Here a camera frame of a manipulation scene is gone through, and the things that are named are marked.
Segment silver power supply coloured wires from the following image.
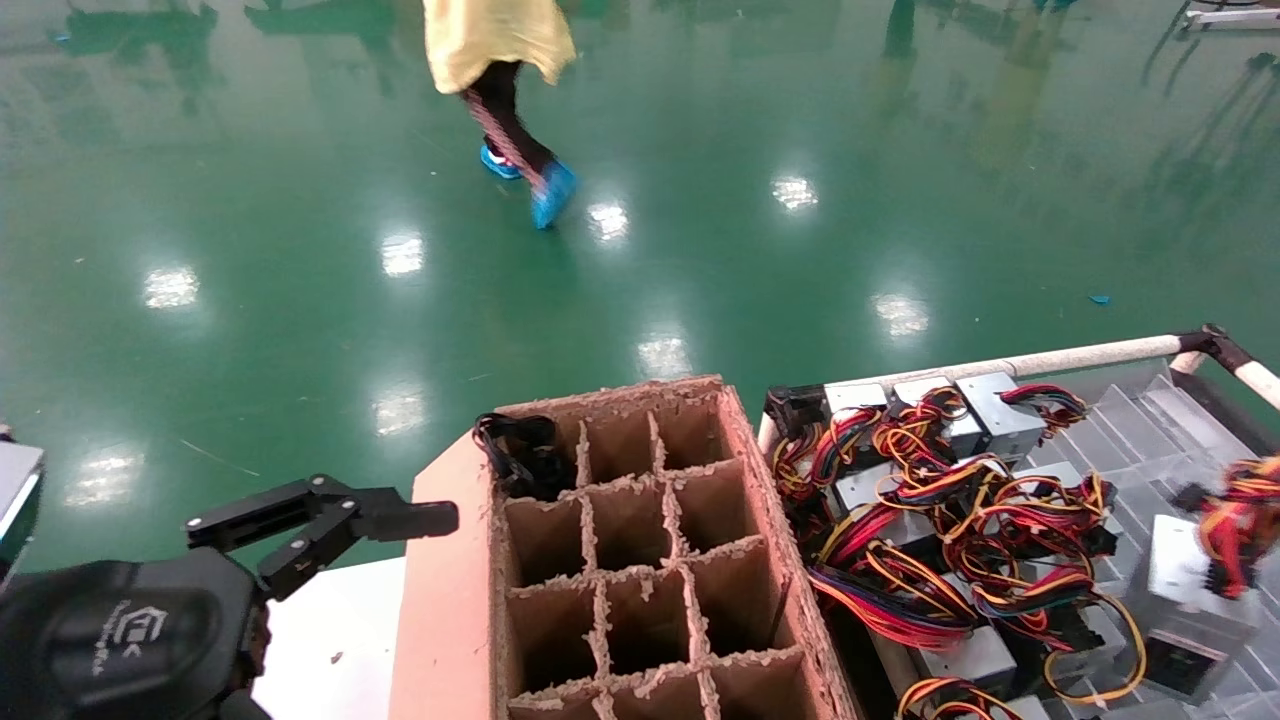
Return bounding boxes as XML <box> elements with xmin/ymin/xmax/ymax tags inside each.
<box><xmin>1045</xmin><ymin>595</ymin><xmax>1149</xmax><ymax>706</ymax></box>
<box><xmin>1145</xmin><ymin>455</ymin><xmax>1280</xmax><ymax>701</ymax></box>
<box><xmin>825</xmin><ymin>382</ymin><xmax>893</xmax><ymax>421</ymax></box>
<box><xmin>895</xmin><ymin>678</ymin><xmax>1041</xmax><ymax>720</ymax></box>
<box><xmin>1000</xmin><ymin>460</ymin><xmax>1121</xmax><ymax>561</ymax></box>
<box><xmin>955</xmin><ymin>372</ymin><xmax>1091</xmax><ymax>463</ymax></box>
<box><xmin>833</xmin><ymin>460</ymin><xmax>936</xmax><ymax>546</ymax></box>
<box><xmin>880</xmin><ymin>376</ymin><xmax>986</xmax><ymax>463</ymax></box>
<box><xmin>915</xmin><ymin>625</ymin><xmax>1021</xmax><ymax>691</ymax></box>

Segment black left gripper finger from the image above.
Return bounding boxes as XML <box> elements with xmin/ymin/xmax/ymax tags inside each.
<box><xmin>184</xmin><ymin>475</ymin><xmax>459</xmax><ymax>603</ymax></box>

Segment person in yellow coat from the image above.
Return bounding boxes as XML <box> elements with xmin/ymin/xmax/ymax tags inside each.
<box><xmin>422</xmin><ymin>0</ymin><xmax>579</xmax><ymax>231</ymax></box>

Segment white metal frame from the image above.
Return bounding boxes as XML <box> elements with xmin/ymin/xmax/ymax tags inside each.
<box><xmin>1180</xmin><ymin>3</ymin><xmax>1280</xmax><ymax>33</ymax></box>

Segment brown cardboard divider box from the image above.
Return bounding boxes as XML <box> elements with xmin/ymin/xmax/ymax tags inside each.
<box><xmin>388</xmin><ymin>375</ymin><xmax>863</xmax><ymax>720</ymax></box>

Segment white pipe parts rack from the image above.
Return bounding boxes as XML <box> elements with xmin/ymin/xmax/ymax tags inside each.
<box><xmin>755</xmin><ymin>322</ymin><xmax>1280</xmax><ymax>720</ymax></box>

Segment clear ridged plastic tray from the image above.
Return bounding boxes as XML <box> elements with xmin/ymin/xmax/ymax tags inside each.
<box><xmin>1030</xmin><ymin>372</ymin><xmax>1280</xmax><ymax>720</ymax></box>

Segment black cable bundle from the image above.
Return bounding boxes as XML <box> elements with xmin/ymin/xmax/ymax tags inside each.
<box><xmin>472</xmin><ymin>412</ymin><xmax>579</xmax><ymax>503</ymax></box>

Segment black power connector block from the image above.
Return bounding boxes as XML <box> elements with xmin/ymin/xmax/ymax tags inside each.
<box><xmin>765</xmin><ymin>385</ymin><xmax>829</xmax><ymax>443</ymax></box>

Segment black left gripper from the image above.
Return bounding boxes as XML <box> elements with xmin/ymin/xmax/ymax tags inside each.
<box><xmin>0</xmin><ymin>548</ymin><xmax>271</xmax><ymax>720</ymax></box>

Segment grey flat panel device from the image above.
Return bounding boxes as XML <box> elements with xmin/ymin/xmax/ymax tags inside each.
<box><xmin>0</xmin><ymin>440</ymin><xmax>47</xmax><ymax>591</ymax></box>

